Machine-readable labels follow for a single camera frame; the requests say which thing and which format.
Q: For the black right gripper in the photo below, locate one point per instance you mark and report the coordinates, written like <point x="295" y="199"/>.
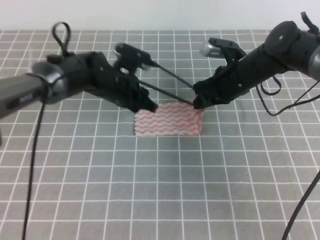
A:
<point x="218" y="89"/>

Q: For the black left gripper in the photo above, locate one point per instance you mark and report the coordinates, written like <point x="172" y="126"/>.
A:
<point x="124" y="90"/>

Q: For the pink white wavy striped towel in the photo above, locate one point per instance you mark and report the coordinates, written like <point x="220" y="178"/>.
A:
<point x="170" y="119"/>

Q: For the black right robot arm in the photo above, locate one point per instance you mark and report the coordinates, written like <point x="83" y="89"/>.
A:
<point x="286" y="48"/>

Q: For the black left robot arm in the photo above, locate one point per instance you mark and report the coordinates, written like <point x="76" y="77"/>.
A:
<point x="59" y="78"/>

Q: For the grey grid tablecloth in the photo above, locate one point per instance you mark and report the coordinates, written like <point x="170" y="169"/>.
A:
<point x="240" y="179"/>

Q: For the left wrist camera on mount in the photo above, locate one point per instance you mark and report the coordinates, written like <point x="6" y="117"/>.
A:
<point x="131" y="58"/>

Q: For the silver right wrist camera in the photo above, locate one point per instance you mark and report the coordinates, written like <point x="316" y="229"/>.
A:
<point x="221" y="49"/>

